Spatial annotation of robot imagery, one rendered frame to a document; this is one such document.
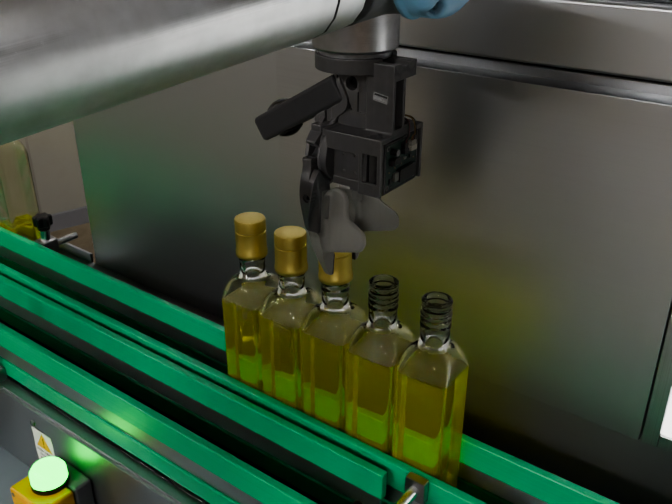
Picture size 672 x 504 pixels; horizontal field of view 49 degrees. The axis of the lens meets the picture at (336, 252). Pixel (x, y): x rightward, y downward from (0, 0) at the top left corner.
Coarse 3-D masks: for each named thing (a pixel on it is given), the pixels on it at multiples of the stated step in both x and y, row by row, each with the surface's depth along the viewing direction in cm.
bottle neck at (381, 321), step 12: (384, 276) 72; (372, 288) 70; (384, 288) 70; (396, 288) 70; (372, 300) 71; (384, 300) 70; (396, 300) 71; (372, 312) 71; (384, 312) 71; (396, 312) 72; (372, 324) 72; (384, 324) 71; (396, 324) 72
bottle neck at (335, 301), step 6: (324, 288) 74; (330, 288) 74; (336, 288) 74; (342, 288) 74; (348, 288) 75; (324, 294) 75; (330, 294) 74; (336, 294) 74; (342, 294) 74; (348, 294) 75; (324, 300) 75; (330, 300) 74; (336, 300) 74; (342, 300) 75; (348, 300) 76; (324, 306) 75; (330, 306) 75; (336, 306) 75; (342, 306) 75; (348, 306) 76
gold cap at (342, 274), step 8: (336, 256) 72; (344, 256) 72; (336, 264) 72; (344, 264) 73; (320, 272) 74; (336, 272) 73; (344, 272) 73; (352, 272) 74; (320, 280) 74; (328, 280) 73; (336, 280) 73; (344, 280) 73
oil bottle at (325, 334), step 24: (312, 312) 76; (336, 312) 75; (360, 312) 76; (312, 336) 76; (336, 336) 74; (312, 360) 77; (336, 360) 75; (312, 384) 79; (336, 384) 76; (312, 408) 80; (336, 408) 78
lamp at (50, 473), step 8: (40, 464) 89; (48, 464) 89; (56, 464) 89; (64, 464) 90; (32, 472) 88; (40, 472) 88; (48, 472) 88; (56, 472) 88; (64, 472) 89; (32, 480) 88; (40, 480) 88; (48, 480) 88; (56, 480) 88; (64, 480) 90; (32, 488) 89; (40, 488) 88; (48, 488) 88; (56, 488) 89
